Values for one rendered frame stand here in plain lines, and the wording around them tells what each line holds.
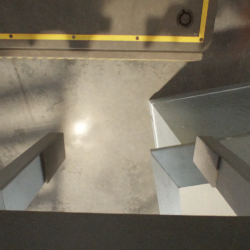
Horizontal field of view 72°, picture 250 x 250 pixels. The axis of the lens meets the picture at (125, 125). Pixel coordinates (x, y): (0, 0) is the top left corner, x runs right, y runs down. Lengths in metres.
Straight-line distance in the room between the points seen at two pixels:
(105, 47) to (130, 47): 0.06
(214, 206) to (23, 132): 0.90
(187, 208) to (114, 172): 0.76
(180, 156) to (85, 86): 0.66
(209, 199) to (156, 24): 0.41
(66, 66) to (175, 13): 0.51
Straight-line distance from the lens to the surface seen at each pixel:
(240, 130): 0.40
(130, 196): 1.04
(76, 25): 0.51
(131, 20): 0.50
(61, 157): 0.17
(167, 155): 0.22
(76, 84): 0.84
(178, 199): 0.21
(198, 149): 0.17
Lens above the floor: 0.80
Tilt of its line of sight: 73 degrees down
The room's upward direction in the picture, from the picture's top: 177 degrees counter-clockwise
